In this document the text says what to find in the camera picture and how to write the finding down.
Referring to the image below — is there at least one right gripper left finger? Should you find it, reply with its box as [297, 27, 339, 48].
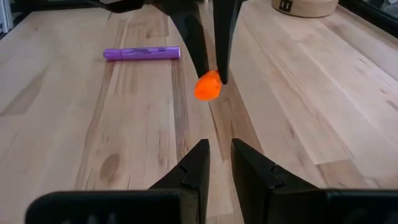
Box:
[25, 139, 211, 224]

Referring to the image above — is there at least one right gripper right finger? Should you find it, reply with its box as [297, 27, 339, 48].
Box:
[231, 139, 398, 224]

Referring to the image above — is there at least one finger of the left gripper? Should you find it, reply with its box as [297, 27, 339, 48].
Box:
[213, 0, 246, 85]
[155, 0, 210, 78]

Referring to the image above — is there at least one purple highlighter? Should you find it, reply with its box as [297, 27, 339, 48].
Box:
[103, 46, 182, 62]

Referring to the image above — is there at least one orange marker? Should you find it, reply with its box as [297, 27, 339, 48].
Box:
[194, 70, 223, 102]

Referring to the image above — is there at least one white lamp wooden base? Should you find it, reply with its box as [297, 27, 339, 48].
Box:
[271, 0, 340, 18]

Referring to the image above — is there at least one silver metal bar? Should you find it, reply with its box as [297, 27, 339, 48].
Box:
[0, 0, 14, 34]

